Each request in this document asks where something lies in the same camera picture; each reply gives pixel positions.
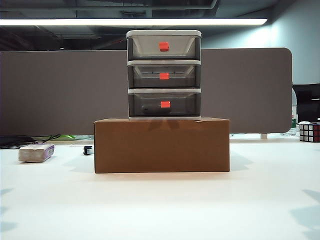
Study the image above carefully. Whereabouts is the tinted lowest drawer red handle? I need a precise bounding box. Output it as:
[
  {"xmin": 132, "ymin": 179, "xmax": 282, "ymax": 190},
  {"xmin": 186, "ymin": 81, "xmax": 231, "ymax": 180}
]
[{"xmin": 128, "ymin": 93, "xmax": 201, "ymax": 118}]

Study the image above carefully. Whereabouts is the white plastic drawer cabinet frame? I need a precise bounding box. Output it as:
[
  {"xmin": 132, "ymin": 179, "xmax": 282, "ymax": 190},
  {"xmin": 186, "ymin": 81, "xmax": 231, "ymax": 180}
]
[{"xmin": 126, "ymin": 29, "xmax": 202, "ymax": 122}]

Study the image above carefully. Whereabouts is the brown cardboard box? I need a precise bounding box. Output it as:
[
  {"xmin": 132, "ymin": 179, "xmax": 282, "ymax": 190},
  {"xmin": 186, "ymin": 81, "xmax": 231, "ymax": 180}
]
[{"xmin": 93, "ymin": 117, "xmax": 231, "ymax": 174}]

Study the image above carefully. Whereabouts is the grey fabric desk partition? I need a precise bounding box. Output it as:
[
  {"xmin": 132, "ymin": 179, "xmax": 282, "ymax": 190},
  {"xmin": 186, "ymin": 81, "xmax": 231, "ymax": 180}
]
[{"xmin": 0, "ymin": 47, "xmax": 294, "ymax": 137}]

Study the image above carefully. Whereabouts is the long ceiling light strip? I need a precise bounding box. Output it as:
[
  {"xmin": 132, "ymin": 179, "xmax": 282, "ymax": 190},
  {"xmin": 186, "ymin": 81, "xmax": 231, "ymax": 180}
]
[{"xmin": 0, "ymin": 18, "xmax": 268, "ymax": 27}]

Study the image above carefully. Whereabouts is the tissue pack with purple label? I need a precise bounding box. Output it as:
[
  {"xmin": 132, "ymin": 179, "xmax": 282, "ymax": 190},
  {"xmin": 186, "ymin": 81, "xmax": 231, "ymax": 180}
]
[{"xmin": 17, "ymin": 143, "xmax": 55, "ymax": 163}]

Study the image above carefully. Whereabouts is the clear bottle with green label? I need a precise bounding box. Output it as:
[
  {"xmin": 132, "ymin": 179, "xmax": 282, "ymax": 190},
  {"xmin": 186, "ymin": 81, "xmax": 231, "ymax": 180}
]
[{"xmin": 289, "ymin": 89, "xmax": 300, "ymax": 136}]

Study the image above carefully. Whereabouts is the black Rubik's cube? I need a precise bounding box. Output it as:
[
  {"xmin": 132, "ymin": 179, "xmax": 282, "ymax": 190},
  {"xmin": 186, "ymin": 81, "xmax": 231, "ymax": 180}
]
[{"xmin": 299, "ymin": 122, "xmax": 320, "ymax": 144}]

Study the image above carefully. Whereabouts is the tinted drawer over metal rail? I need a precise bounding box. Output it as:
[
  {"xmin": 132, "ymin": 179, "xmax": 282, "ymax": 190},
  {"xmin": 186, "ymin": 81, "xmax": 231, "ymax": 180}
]
[{"xmin": 127, "ymin": 65, "xmax": 201, "ymax": 89}]

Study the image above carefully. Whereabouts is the tinted drawer with raised red handle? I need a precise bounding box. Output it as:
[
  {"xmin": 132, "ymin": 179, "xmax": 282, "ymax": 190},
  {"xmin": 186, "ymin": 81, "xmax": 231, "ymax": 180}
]
[{"xmin": 127, "ymin": 37, "xmax": 201, "ymax": 60}]

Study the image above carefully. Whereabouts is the black cable bundle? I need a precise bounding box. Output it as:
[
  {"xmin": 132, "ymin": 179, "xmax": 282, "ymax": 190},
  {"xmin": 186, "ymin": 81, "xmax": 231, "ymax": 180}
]
[{"xmin": 0, "ymin": 134, "xmax": 62, "ymax": 150}]

